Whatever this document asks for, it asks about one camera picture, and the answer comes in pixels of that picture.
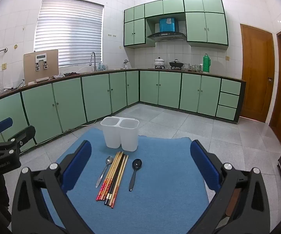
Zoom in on black plastic spoon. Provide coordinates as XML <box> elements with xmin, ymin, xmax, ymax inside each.
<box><xmin>129</xmin><ymin>159</ymin><xmax>142</xmax><ymax>191</ymax></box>

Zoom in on bundle of mixed chopsticks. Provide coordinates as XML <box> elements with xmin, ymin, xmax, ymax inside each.
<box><xmin>96</xmin><ymin>151</ymin><xmax>129</xmax><ymax>209</ymax></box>

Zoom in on white window blind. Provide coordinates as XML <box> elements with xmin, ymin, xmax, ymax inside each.
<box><xmin>34</xmin><ymin>0</ymin><xmax>105</xmax><ymax>67</ymax></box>

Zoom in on green thermos flask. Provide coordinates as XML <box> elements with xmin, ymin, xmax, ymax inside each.
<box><xmin>202</xmin><ymin>54</ymin><xmax>211</xmax><ymax>73</ymax></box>

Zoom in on black wok with lid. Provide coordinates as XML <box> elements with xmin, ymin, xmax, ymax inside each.
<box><xmin>169</xmin><ymin>59</ymin><xmax>185</xmax><ymax>70</ymax></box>

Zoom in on range hood with blue film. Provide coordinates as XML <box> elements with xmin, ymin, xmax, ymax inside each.
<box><xmin>147</xmin><ymin>17</ymin><xmax>187</xmax><ymax>42</ymax></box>

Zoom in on green base cabinets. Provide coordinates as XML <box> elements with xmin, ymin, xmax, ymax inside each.
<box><xmin>0</xmin><ymin>69</ymin><xmax>246</xmax><ymax>152</ymax></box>

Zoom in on wooden door with handle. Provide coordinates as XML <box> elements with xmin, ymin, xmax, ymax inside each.
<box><xmin>240</xmin><ymin>24</ymin><xmax>275</xmax><ymax>123</ymax></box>

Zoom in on green wall cabinets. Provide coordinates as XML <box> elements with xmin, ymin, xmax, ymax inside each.
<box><xmin>123</xmin><ymin>0</ymin><xmax>229</xmax><ymax>50</ymax></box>

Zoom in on cloths on counter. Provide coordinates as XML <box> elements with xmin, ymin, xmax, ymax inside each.
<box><xmin>58</xmin><ymin>72</ymin><xmax>81</xmax><ymax>78</ymax></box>

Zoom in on row of glass jars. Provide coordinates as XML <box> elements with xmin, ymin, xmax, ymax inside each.
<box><xmin>184</xmin><ymin>63</ymin><xmax>203</xmax><ymax>72</ymax></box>

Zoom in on blue table mat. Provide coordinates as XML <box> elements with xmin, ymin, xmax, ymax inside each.
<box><xmin>42</xmin><ymin>128</ymin><xmax>210</xmax><ymax>234</ymax></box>

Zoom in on white cooking pot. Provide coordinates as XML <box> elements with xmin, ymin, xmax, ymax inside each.
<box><xmin>154</xmin><ymin>57</ymin><xmax>166</xmax><ymax>69</ymax></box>

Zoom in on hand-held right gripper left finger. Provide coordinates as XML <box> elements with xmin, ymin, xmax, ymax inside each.
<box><xmin>11</xmin><ymin>140</ymin><xmax>92</xmax><ymax>234</ymax></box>

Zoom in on chrome sink faucet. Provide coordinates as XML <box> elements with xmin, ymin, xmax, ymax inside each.
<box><xmin>89</xmin><ymin>52</ymin><xmax>97</xmax><ymax>72</ymax></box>

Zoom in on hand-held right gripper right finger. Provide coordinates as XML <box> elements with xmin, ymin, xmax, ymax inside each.
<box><xmin>190</xmin><ymin>140</ymin><xmax>271</xmax><ymax>234</ymax></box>

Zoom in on white two-compartment utensil holder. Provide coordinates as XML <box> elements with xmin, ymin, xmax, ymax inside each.
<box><xmin>100</xmin><ymin>116</ymin><xmax>139</xmax><ymax>152</ymax></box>

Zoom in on metal spoon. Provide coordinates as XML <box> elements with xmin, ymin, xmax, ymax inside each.
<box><xmin>95</xmin><ymin>155</ymin><xmax>114</xmax><ymax>189</ymax></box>

